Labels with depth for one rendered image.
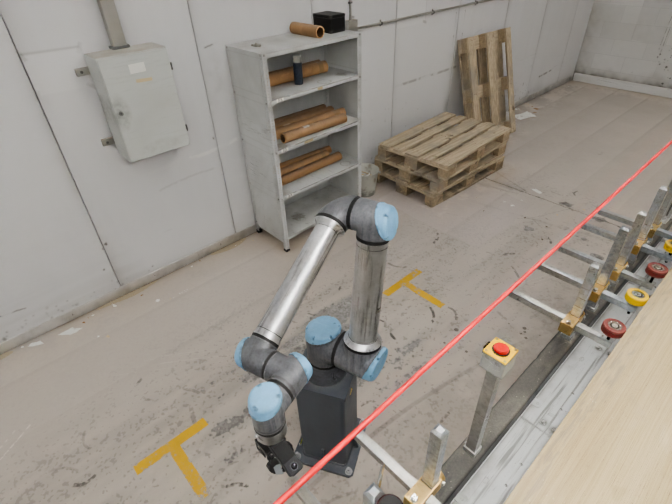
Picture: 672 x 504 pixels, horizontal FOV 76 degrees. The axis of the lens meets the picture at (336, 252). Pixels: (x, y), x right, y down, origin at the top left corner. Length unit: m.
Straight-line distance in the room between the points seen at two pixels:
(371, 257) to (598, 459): 0.89
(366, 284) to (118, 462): 1.73
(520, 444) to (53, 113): 2.88
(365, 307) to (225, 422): 1.33
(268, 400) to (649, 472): 1.10
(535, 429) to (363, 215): 1.06
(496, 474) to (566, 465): 0.32
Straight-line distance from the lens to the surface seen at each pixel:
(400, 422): 2.56
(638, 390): 1.82
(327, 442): 2.26
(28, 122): 3.05
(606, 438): 1.65
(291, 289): 1.35
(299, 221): 3.79
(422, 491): 1.45
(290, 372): 1.25
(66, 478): 2.80
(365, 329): 1.63
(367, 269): 1.49
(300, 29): 3.50
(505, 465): 1.82
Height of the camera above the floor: 2.17
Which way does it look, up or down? 37 degrees down
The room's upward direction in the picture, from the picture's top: 2 degrees counter-clockwise
